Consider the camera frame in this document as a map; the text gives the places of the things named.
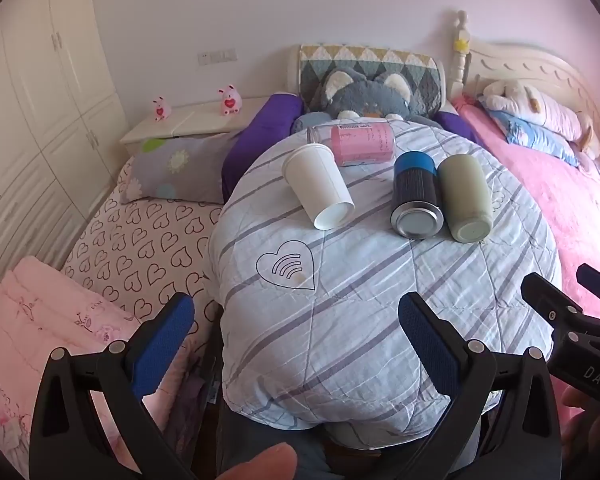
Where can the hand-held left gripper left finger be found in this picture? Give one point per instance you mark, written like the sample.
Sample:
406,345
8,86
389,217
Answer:
162,345

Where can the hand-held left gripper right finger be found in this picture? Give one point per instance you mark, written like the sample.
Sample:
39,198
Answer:
430,350

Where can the grey-green cup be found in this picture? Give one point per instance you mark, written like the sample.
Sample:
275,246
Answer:
462,195

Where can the blue and black steel cup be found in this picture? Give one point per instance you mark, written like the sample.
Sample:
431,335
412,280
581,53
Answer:
415,185

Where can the white paper cup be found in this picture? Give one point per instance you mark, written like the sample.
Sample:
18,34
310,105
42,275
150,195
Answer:
315,185

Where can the pink bottle with clear lid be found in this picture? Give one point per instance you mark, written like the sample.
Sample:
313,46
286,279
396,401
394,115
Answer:
362,142

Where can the person's right hand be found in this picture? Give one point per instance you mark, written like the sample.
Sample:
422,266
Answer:
592,420

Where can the person's left hand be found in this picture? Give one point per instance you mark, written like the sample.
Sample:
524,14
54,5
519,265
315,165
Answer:
262,465

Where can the striped light blue quilt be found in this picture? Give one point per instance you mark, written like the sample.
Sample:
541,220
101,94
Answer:
355,310

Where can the heart print bed sheet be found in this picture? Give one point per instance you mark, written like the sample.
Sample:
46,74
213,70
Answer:
140,255

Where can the pink fleece blanket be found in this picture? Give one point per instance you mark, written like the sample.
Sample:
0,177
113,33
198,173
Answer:
545,200

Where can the pink floral folded blanket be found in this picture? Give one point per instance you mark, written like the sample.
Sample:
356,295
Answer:
35,340

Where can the blue printed pillow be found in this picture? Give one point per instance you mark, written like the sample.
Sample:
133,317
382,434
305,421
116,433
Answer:
535,137

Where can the grey flower print pillow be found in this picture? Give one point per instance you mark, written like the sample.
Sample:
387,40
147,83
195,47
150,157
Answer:
180,170

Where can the white dog plush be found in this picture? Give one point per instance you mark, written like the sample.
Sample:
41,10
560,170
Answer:
540,107

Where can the purple pillow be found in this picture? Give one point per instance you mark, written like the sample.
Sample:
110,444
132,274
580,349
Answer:
455,125
260,135

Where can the cream nightstand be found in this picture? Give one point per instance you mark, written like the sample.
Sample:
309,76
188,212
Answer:
190,120

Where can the cream carved bed headboard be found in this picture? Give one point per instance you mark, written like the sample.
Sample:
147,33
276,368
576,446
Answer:
530,65

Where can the grey cat plush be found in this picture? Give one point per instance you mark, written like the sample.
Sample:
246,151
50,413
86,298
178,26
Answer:
365,95

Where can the white wardrobe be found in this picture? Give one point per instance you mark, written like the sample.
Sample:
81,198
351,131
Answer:
35,110

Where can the diamond patterned cushion cover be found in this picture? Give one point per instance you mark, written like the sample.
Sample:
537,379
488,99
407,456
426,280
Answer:
370,60

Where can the white wall switch panel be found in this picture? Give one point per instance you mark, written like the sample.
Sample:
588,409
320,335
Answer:
217,56

